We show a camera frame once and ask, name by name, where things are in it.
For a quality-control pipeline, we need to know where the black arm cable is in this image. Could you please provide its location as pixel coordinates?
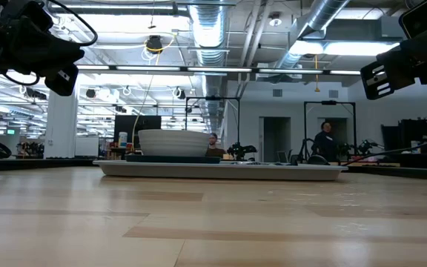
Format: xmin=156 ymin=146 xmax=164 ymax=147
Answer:
xmin=4 ymin=70 xmax=40 ymax=87
xmin=341 ymin=132 xmax=427 ymax=167
xmin=50 ymin=0 xmax=99 ymax=47

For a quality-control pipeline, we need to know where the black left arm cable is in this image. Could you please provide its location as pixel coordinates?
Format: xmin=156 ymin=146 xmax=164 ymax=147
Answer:
xmin=50 ymin=0 xmax=99 ymax=47
xmin=4 ymin=70 xmax=40 ymax=87

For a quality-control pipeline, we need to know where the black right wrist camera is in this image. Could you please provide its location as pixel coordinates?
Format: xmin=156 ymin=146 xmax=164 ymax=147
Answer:
xmin=398 ymin=0 xmax=427 ymax=40

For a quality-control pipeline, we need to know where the white ribbed bowl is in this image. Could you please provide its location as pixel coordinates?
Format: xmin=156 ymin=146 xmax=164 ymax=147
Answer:
xmin=137 ymin=128 xmax=211 ymax=157

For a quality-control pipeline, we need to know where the white building column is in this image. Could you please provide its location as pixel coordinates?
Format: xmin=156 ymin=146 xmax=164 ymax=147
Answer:
xmin=44 ymin=88 xmax=79 ymax=159

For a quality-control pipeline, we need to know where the dark blue plate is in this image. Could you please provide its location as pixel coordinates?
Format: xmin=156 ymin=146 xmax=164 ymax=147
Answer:
xmin=124 ymin=154 xmax=222 ymax=165

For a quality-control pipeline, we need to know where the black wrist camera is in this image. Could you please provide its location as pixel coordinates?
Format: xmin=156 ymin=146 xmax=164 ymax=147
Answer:
xmin=398 ymin=0 xmax=427 ymax=40
xmin=1 ymin=0 xmax=54 ymax=33

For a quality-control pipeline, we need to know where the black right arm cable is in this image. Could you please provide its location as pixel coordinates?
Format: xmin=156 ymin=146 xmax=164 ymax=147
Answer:
xmin=341 ymin=132 xmax=427 ymax=167

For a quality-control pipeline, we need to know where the person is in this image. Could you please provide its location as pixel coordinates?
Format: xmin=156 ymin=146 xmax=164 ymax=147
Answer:
xmin=314 ymin=121 xmax=342 ymax=162
xmin=205 ymin=132 xmax=226 ymax=159

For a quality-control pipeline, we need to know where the grey plastic tray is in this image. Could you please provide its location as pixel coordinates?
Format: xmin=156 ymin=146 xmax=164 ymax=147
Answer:
xmin=93 ymin=159 xmax=349 ymax=182

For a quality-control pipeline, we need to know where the black metal frame rig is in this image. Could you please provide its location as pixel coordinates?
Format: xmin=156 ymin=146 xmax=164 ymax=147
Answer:
xmin=185 ymin=95 xmax=241 ymax=149
xmin=303 ymin=100 xmax=357 ymax=156

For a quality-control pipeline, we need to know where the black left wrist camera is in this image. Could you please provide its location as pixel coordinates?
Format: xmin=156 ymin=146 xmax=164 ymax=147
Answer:
xmin=1 ymin=0 xmax=54 ymax=33

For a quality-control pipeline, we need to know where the ceiling light strip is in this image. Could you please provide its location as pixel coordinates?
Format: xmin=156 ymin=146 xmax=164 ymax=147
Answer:
xmin=76 ymin=65 xmax=254 ymax=73
xmin=257 ymin=68 xmax=362 ymax=76

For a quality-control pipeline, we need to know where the black monitor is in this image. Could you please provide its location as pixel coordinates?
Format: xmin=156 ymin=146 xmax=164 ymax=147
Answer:
xmin=113 ymin=114 xmax=162 ymax=149

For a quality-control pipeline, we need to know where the yellow hanging pendant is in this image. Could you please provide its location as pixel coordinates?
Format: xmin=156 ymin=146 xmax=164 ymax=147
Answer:
xmin=313 ymin=54 xmax=321 ymax=93

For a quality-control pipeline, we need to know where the silver ceiling duct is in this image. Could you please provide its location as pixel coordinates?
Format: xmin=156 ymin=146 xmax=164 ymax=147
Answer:
xmin=274 ymin=0 xmax=351 ymax=70
xmin=188 ymin=0 xmax=230 ymax=142

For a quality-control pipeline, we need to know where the black ceiling camera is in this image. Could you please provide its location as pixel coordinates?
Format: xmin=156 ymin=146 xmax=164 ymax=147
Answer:
xmin=145 ymin=35 xmax=164 ymax=55

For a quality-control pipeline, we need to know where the ceiling light panel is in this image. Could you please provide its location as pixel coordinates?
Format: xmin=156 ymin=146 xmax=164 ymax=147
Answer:
xmin=289 ymin=39 xmax=400 ymax=57

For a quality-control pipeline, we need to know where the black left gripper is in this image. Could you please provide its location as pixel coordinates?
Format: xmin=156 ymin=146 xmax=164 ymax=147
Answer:
xmin=0 ymin=20 xmax=85 ymax=96

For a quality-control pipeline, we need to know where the dark blue cloth napkin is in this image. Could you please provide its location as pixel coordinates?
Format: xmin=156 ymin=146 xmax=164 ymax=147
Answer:
xmin=231 ymin=159 xmax=285 ymax=166

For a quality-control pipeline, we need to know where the yellow hanging cable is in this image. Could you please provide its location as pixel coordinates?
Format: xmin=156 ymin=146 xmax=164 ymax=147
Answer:
xmin=130 ymin=35 xmax=177 ymax=151

